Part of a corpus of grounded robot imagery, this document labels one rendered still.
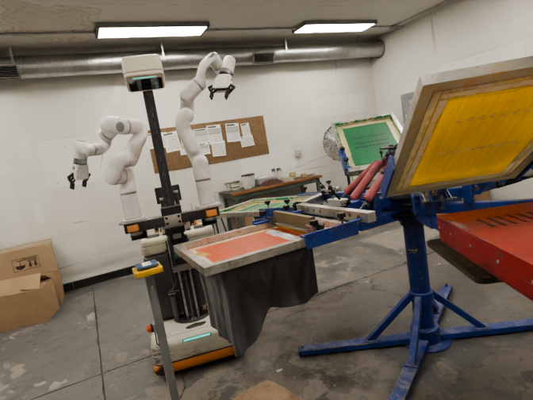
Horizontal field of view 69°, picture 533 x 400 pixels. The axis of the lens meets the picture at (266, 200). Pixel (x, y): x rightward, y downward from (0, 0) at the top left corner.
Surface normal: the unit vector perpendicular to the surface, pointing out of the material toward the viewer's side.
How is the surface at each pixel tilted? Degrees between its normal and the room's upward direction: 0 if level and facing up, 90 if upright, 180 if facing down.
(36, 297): 90
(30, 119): 90
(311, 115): 90
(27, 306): 90
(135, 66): 64
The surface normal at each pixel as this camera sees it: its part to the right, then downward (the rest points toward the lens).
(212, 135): 0.44, 0.02
